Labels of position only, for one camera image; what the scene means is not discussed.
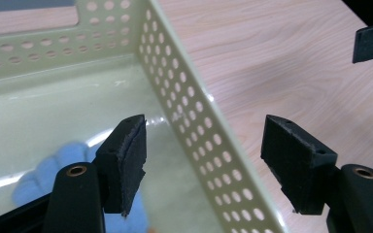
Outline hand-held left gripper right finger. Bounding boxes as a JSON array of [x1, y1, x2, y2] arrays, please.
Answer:
[[260, 114, 373, 233]]

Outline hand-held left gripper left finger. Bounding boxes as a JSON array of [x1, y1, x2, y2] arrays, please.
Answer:
[[42, 114, 149, 233]]

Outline blue grey knit glove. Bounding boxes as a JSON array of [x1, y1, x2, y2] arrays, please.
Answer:
[[12, 141, 150, 233]]

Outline pale green perforated plastic basket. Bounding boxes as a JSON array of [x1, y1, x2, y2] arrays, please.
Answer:
[[0, 0, 288, 233]]

